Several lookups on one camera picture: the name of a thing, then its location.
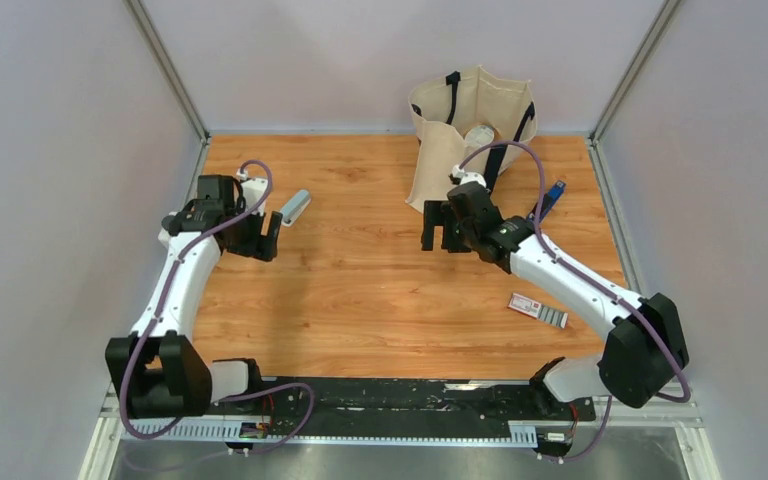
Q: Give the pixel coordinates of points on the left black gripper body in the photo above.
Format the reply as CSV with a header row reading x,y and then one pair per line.
x,y
246,236

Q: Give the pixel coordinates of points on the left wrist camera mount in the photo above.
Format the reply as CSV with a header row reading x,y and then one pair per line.
x,y
254,191

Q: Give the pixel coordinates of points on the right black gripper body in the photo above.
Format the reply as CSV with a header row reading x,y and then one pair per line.
x,y
467,235

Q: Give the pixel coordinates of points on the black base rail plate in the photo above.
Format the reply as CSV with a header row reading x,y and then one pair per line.
x,y
403,408

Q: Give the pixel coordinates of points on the light grey white stapler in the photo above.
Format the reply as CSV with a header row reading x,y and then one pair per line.
x,y
292,210

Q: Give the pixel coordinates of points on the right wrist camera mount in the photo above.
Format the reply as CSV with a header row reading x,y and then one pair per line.
x,y
459,176

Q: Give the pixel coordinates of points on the red white staples box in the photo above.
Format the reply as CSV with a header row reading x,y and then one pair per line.
x,y
539,311

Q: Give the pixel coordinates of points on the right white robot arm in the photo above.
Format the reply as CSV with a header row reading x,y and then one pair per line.
x,y
644,346

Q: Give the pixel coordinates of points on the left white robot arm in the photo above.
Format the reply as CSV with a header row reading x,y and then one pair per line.
x,y
156,370

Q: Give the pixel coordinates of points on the white roll in bag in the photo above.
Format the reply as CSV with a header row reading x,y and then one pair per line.
x,y
479,136

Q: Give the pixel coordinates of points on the blue black stapler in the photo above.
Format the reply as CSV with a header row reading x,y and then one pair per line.
x,y
550,198

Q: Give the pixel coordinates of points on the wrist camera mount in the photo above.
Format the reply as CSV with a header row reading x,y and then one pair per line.
x,y
459,176
254,191

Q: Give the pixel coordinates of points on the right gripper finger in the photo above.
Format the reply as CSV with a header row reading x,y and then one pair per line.
x,y
451,241
430,217

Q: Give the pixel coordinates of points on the cream canvas tote bag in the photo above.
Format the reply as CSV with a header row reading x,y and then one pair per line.
x,y
443,110

